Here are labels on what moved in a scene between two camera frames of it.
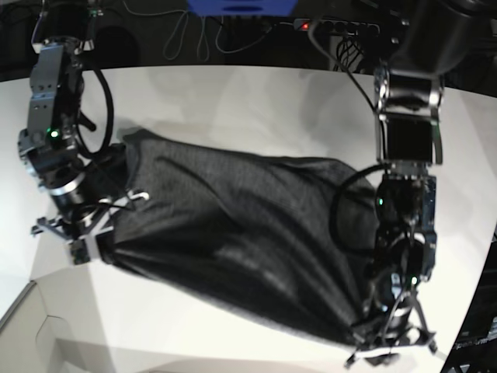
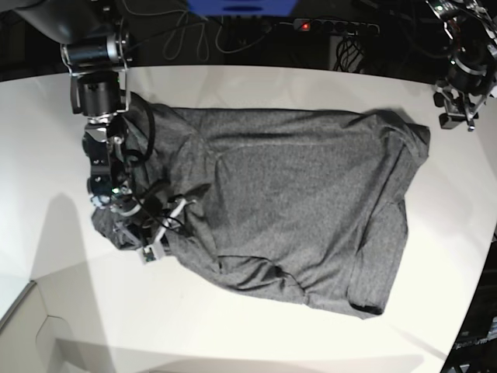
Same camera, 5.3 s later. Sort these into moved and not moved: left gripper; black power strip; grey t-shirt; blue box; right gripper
Moved: right gripper; grey t-shirt; left gripper
Not moved: black power strip; blue box
